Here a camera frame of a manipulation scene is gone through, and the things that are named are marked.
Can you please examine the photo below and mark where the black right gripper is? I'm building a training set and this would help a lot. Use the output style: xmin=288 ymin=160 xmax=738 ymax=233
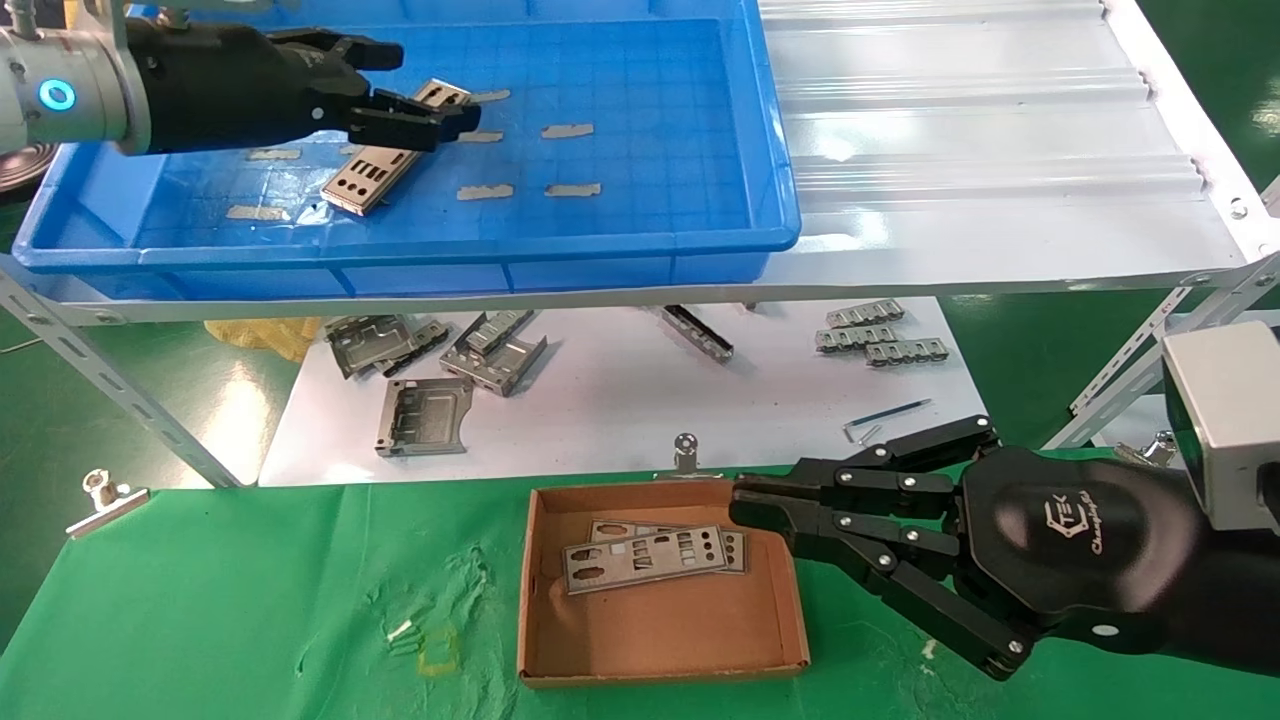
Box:
xmin=728 ymin=415 xmax=1280 ymax=683

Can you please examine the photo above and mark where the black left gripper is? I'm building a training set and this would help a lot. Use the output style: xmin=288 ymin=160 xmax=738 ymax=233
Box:
xmin=120 ymin=18 xmax=483 ymax=156

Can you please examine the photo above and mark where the silver metal IO shield plate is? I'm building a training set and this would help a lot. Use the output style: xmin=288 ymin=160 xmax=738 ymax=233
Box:
xmin=588 ymin=519 xmax=749 ymax=575
xmin=320 ymin=78 xmax=473 ymax=216
xmin=562 ymin=525 xmax=731 ymax=597

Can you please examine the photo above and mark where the brown cardboard box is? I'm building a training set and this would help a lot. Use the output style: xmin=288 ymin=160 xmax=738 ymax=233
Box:
xmin=517 ymin=478 xmax=811 ymax=689

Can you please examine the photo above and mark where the blue plastic tray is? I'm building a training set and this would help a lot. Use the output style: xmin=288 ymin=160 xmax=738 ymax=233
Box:
xmin=12 ymin=0 xmax=803 ymax=301

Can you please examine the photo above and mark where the thin allen key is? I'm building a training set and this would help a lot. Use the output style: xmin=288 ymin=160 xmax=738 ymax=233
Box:
xmin=842 ymin=398 xmax=933 ymax=443

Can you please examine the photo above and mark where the small notched metal strip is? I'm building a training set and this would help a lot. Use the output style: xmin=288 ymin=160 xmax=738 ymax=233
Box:
xmin=814 ymin=325 xmax=898 ymax=355
xmin=865 ymin=338 xmax=950 ymax=369
xmin=825 ymin=300 xmax=906 ymax=329

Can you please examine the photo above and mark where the yellow plastic bag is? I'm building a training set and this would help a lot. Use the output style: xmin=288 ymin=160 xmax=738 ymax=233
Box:
xmin=205 ymin=317 xmax=328 ymax=363

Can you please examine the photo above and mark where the flat grey metal plate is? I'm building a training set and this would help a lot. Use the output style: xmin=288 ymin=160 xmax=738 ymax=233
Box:
xmin=375 ymin=377 xmax=475 ymax=459

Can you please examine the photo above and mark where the round ribbed metal disc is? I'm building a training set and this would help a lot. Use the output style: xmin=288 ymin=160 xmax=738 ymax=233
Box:
xmin=0 ymin=145 xmax=61 ymax=198

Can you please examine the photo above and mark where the white metal shelf rack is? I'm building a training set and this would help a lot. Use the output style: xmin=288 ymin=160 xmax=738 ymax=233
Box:
xmin=0 ymin=0 xmax=1280 ymax=491

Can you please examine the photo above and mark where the faint yellow tape square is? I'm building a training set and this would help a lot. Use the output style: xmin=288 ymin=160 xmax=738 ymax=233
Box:
xmin=418 ymin=628 xmax=463 ymax=678

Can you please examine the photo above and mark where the green table cloth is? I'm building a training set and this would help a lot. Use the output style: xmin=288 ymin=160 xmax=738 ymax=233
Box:
xmin=0 ymin=450 xmax=1280 ymax=720

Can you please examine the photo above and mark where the long narrow metal bracket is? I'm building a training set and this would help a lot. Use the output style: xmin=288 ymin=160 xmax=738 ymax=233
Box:
xmin=648 ymin=305 xmax=736 ymax=364

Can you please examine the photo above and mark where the small grey metal bracket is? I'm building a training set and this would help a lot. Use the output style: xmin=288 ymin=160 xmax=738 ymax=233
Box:
xmin=378 ymin=318 xmax=452 ymax=379

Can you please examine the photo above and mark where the large grey metal bracket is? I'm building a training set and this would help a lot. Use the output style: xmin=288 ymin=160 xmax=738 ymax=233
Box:
xmin=325 ymin=315 xmax=421 ymax=381

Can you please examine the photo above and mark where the slotted grey metal bracket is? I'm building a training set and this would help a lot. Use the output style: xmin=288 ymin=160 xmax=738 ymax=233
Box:
xmin=462 ymin=310 xmax=537 ymax=357

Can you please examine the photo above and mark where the folded grey metal bracket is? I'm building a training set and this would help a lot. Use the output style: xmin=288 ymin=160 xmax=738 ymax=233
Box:
xmin=440 ymin=335 xmax=549 ymax=399

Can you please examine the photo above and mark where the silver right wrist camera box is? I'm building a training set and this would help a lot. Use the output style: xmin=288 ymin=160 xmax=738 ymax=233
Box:
xmin=1162 ymin=320 xmax=1280 ymax=533

